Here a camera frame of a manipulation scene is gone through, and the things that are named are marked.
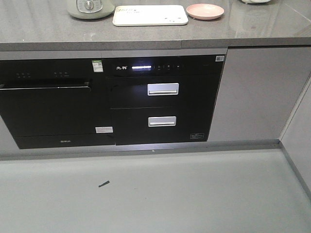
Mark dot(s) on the pink round plate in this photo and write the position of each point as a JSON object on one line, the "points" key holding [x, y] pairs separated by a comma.
{"points": [[204, 11]]}

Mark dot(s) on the grey cabinet door panel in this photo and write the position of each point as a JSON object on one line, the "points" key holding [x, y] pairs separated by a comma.
{"points": [[258, 90]]}

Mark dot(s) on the light green electric cooking pot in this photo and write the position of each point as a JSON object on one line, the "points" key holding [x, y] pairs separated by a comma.
{"points": [[90, 9]]}

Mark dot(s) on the black drawer sterilizer cabinet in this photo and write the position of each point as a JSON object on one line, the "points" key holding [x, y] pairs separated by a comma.
{"points": [[127, 79]]}

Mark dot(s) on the silver drawer handle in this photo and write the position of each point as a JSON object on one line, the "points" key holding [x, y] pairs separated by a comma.
{"points": [[162, 121], [162, 89]]}

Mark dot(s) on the white appliance on right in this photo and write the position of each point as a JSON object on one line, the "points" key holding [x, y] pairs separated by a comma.
{"points": [[255, 1]]}

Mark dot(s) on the silver upper drawer handle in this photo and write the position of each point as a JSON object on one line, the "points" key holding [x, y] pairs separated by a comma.
{"points": [[162, 89]]}

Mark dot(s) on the grey right side cabinet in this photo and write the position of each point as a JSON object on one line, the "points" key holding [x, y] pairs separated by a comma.
{"points": [[295, 139]]}

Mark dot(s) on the cream bear serving tray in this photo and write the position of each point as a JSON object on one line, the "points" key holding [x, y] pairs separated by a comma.
{"points": [[149, 15]]}

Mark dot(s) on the silver lower drawer handle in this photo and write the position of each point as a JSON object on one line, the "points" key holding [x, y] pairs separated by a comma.
{"points": [[162, 121]]}

